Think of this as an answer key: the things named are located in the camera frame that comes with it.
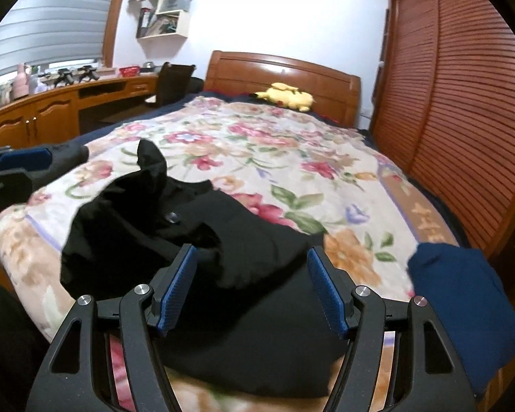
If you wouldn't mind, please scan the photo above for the dark wooden chair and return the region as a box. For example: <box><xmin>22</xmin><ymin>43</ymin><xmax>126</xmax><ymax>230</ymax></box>
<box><xmin>145</xmin><ymin>62</ymin><xmax>204</xmax><ymax>107</ymax></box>

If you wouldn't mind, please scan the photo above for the wooden bed headboard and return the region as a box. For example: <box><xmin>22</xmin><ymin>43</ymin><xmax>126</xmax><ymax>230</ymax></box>
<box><xmin>204</xmin><ymin>50</ymin><xmax>361</xmax><ymax>127</ymax></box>

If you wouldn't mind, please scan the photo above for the grey window blind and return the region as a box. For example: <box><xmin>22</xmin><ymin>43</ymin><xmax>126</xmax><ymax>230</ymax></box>
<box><xmin>0</xmin><ymin>0</ymin><xmax>111</xmax><ymax>76</ymax></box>

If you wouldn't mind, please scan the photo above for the folded black jacket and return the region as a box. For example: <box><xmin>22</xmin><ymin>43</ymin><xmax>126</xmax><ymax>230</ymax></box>
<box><xmin>27</xmin><ymin>141</ymin><xmax>89</xmax><ymax>191</ymax></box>

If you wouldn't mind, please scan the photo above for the wooden louvered wardrobe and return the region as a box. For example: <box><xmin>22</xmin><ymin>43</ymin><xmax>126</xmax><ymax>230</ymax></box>
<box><xmin>372</xmin><ymin>0</ymin><xmax>515</xmax><ymax>257</ymax></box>

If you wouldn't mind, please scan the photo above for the folded navy blue garment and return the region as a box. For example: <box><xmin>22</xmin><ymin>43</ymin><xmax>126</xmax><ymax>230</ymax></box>
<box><xmin>408</xmin><ymin>243</ymin><xmax>515</xmax><ymax>394</ymax></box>

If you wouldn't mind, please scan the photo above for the white wall shelf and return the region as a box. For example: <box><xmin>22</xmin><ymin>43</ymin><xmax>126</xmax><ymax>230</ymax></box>
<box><xmin>129</xmin><ymin>0</ymin><xmax>193</xmax><ymax>40</ymax></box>

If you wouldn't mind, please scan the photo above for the pink bottle on desk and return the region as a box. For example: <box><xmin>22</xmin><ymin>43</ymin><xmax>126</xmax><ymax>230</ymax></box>
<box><xmin>12</xmin><ymin>63</ymin><xmax>30</xmax><ymax>101</ymax></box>

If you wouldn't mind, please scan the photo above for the black double-breasted coat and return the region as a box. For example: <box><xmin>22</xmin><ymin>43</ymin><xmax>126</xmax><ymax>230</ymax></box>
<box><xmin>61</xmin><ymin>139</ymin><xmax>346</xmax><ymax>398</ymax></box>

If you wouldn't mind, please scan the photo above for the yellow Pikachu plush toy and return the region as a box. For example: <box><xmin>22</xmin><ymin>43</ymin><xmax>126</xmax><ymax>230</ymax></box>
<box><xmin>255</xmin><ymin>83</ymin><xmax>314</xmax><ymax>113</ymax></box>

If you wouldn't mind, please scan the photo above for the red basket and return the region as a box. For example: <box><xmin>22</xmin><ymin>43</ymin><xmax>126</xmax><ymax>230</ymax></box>
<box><xmin>118</xmin><ymin>65</ymin><xmax>140</xmax><ymax>78</ymax></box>

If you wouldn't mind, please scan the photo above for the wooden desk with cabinets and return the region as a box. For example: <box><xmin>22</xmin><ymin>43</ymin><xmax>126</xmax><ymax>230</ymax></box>
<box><xmin>0</xmin><ymin>75</ymin><xmax>158</xmax><ymax>148</ymax></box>

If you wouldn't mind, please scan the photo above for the floral bed blanket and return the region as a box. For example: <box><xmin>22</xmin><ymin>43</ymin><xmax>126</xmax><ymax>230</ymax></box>
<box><xmin>0</xmin><ymin>94</ymin><xmax>461</xmax><ymax>412</ymax></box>

